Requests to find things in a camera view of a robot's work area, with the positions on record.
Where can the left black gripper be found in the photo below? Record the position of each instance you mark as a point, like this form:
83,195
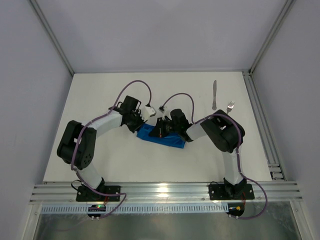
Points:
136,124

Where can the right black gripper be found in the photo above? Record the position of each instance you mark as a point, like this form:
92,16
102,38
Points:
163,125

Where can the blue cloth napkin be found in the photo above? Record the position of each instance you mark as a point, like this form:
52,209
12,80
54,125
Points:
171,140

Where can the silver fork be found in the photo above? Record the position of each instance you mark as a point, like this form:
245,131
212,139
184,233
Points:
230,107

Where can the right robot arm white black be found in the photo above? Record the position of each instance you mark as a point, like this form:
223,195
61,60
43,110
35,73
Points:
224,132

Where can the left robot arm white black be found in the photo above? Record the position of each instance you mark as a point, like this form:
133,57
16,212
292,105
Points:
77,148

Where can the silver table knife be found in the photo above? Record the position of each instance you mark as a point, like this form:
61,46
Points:
214,90

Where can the left black connector box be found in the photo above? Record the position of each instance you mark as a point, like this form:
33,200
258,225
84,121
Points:
96,211

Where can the black connector box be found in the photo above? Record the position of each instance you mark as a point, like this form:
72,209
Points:
96,211
235,211

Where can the right black connector box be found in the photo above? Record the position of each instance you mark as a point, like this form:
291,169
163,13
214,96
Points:
235,211

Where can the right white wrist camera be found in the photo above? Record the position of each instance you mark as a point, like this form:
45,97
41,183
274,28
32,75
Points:
165,112

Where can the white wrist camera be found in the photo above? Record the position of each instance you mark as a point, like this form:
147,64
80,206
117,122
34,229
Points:
147,112
165,112

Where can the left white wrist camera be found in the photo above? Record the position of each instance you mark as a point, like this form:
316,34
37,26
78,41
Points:
147,112

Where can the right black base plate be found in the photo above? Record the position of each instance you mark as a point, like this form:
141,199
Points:
229,192

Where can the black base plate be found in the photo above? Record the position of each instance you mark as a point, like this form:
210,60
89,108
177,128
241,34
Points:
229,192
84,194

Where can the slotted grey cable duct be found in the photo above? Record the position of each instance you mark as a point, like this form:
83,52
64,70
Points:
135,208

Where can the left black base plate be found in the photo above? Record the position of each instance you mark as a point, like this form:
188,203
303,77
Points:
84,194

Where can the aluminium front rail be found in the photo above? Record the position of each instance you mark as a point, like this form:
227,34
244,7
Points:
161,192

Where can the right aluminium side rail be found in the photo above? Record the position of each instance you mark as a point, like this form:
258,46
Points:
272,155

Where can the left aluminium frame post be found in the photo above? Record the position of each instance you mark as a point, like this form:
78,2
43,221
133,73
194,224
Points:
51,35

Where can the aluminium frame post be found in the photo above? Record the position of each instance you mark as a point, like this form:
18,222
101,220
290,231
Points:
51,35
275,28

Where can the right aluminium frame post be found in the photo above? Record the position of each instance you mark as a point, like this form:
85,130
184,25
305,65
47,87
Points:
275,28

